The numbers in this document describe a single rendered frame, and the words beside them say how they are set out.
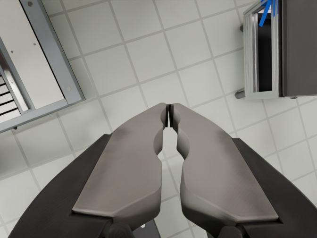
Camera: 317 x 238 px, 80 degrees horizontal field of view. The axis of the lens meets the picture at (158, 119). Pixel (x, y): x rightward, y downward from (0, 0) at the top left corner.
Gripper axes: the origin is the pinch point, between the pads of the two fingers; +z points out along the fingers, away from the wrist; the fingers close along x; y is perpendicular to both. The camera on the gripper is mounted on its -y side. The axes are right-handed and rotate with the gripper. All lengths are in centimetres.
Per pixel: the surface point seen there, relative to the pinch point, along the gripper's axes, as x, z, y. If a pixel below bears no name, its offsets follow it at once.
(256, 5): 37, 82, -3
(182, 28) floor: 8, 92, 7
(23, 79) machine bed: -57, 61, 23
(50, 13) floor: -51, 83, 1
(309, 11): 49, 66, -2
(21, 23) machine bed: -57, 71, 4
